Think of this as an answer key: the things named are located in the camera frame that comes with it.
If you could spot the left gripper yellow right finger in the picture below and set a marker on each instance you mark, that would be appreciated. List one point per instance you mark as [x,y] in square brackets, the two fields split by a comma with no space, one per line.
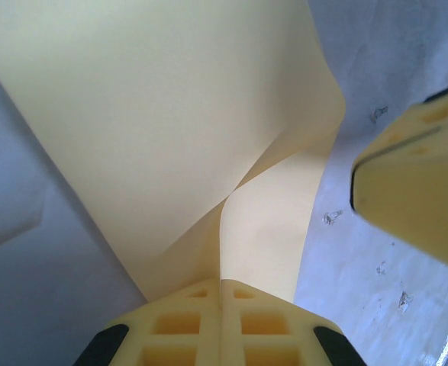
[269,343]

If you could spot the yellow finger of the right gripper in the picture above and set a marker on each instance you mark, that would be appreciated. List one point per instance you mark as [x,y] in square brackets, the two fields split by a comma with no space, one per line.
[437,112]
[418,202]

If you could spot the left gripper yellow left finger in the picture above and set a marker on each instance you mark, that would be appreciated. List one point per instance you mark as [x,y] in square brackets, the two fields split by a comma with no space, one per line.
[170,343]

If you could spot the yellow paper sheet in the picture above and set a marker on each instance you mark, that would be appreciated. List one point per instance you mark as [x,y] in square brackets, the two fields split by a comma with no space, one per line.
[132,114]

